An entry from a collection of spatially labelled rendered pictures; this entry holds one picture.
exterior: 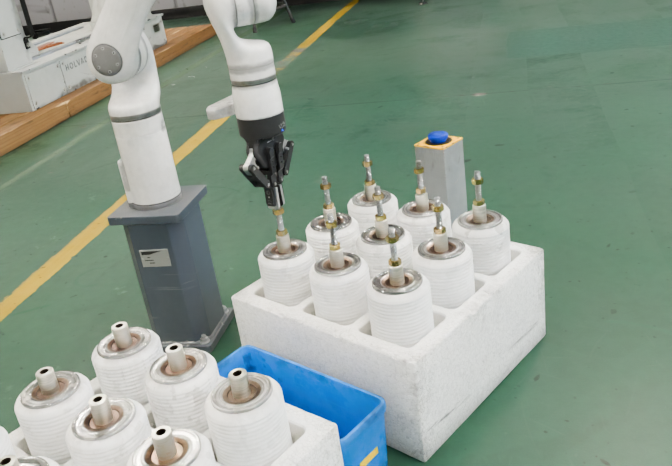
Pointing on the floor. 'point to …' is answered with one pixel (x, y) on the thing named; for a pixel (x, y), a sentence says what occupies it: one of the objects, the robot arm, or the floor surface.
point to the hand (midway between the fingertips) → (274, 195)
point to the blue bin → (323, 402)
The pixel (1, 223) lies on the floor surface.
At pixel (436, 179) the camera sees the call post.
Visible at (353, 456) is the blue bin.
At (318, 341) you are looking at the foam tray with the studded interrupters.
